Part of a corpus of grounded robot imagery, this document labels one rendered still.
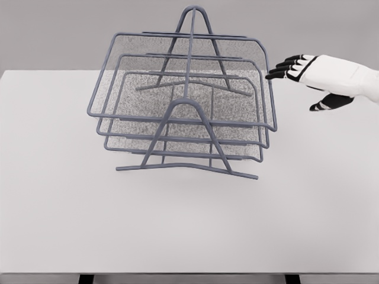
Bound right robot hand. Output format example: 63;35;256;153
265;54;363;112

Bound grey wire rack frame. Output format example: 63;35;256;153
115;5;259;181

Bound grey mesh folder tray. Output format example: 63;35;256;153
96;53;271;149
86;31;279;133
103;70;265;163

